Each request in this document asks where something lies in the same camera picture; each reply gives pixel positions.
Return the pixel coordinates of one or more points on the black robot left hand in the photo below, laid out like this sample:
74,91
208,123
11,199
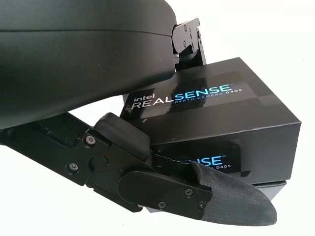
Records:
73,61

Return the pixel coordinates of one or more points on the black camera box base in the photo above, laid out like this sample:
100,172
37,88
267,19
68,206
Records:
270,189

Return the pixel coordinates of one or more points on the black RealSense box lid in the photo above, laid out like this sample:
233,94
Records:
221,118

